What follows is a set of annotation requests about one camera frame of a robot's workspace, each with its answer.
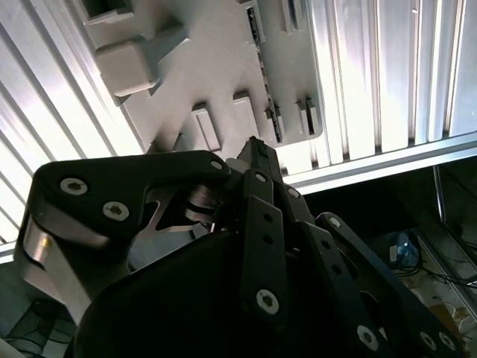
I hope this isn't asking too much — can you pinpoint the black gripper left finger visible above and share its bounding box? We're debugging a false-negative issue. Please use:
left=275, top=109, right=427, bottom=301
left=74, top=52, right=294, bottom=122
left=14, top=136, right=284, bottom=325

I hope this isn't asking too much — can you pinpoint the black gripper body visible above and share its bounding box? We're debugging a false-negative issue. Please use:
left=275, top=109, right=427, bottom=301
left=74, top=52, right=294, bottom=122
left=72, top=230, right=358, bottom=358

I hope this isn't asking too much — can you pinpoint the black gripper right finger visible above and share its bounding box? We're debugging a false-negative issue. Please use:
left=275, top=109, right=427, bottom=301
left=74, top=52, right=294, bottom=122
left=262, top=142, right=469, bottom=358

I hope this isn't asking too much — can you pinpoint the green RAM stick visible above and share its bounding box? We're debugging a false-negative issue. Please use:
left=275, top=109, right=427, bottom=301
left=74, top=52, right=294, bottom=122
left=245, top=5, right=284, bottom=145

